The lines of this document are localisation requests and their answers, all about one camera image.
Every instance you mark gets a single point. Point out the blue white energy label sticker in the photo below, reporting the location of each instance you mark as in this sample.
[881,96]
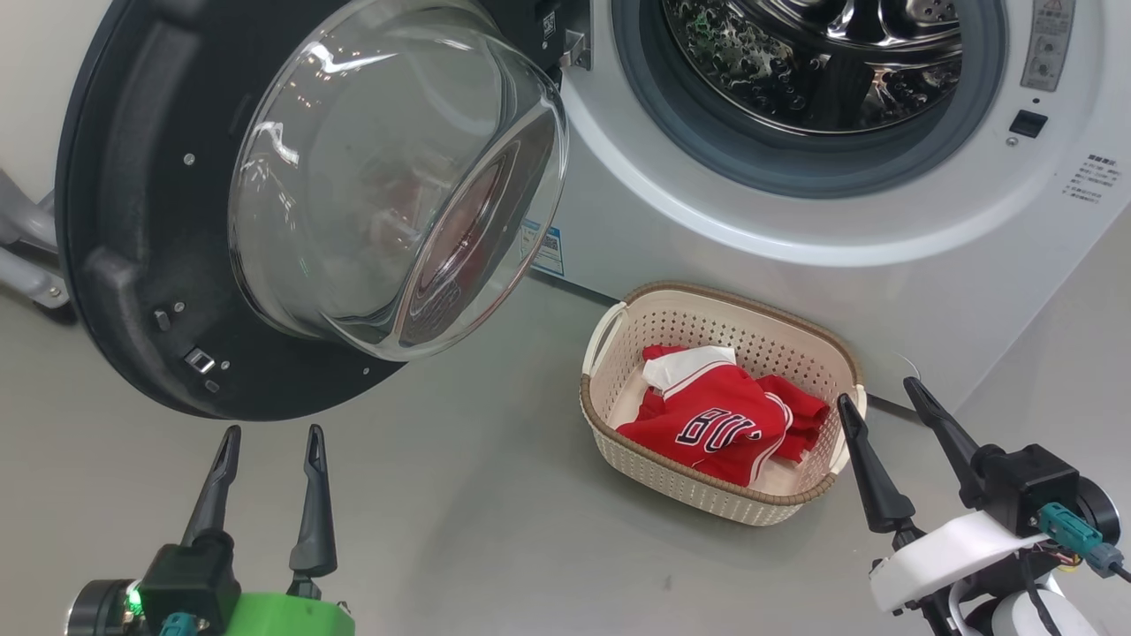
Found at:
[546,252]

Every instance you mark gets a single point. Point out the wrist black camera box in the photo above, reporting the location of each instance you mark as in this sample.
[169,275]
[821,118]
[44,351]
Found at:
[190,574]
[1025,481]

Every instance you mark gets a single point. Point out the steel perforated washer drum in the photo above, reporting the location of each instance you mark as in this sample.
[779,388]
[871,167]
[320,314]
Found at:
[813,62]

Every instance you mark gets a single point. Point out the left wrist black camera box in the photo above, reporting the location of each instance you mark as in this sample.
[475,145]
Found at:
[190,574]

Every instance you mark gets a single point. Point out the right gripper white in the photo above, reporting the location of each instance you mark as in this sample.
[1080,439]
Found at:
[945,552]

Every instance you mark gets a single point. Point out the dark round washer door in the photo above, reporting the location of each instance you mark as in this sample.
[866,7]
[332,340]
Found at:
[141,221]

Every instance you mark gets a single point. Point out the cream perforated laundry basket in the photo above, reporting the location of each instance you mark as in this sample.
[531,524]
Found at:
[707,490]

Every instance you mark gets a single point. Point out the red jersey with white trim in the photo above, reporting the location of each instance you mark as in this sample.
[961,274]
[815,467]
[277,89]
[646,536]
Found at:
[716,424]

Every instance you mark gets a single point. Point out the white front-load washing machine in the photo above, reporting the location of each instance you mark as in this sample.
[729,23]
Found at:
[795,230]

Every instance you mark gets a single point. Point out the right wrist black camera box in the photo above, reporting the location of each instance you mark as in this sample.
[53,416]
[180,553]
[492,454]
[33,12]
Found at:
[1025,481]

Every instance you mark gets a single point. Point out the grey metal frame with caster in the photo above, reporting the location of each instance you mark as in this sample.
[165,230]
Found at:
[26,265]

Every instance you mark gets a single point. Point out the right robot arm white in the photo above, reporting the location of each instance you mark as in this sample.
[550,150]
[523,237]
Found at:
[1007,623]

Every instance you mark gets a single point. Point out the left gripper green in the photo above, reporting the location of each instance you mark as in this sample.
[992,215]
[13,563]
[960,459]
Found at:
[283,618]

